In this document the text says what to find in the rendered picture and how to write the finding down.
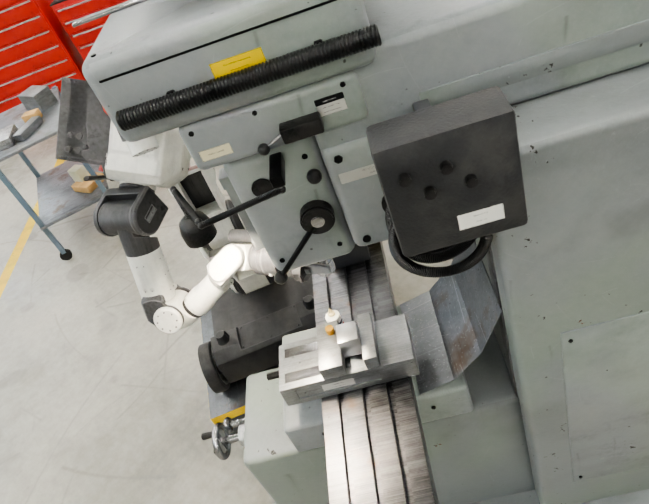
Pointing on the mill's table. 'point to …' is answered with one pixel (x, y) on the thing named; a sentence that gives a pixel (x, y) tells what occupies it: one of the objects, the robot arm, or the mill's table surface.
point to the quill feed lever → (311, 213)
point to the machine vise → (293, 385)
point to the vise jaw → (329, 353)
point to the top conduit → (249, 77)
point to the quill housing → (290, 204)
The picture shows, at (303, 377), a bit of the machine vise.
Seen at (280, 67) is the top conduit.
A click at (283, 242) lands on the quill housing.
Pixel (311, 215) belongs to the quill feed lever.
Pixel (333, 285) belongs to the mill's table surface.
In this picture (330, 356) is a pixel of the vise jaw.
